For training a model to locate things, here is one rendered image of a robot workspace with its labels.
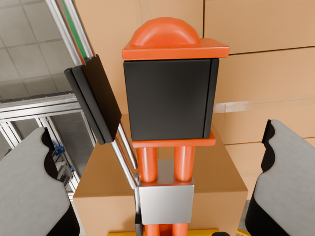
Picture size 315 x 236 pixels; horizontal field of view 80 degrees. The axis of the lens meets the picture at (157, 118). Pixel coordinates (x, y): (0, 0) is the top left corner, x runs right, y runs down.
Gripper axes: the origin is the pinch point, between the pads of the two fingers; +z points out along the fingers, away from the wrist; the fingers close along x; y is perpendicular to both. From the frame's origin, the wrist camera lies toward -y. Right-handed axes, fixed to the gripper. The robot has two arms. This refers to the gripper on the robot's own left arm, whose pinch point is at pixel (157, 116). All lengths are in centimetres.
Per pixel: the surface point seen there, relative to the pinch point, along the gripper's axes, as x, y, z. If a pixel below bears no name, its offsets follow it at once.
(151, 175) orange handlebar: -0.8, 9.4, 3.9
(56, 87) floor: -66, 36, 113
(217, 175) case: 14.7, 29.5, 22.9
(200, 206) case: 9.7, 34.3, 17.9
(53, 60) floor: -63, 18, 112
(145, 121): -1.0, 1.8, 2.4
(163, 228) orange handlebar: 0.5, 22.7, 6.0
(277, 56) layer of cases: 44, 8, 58
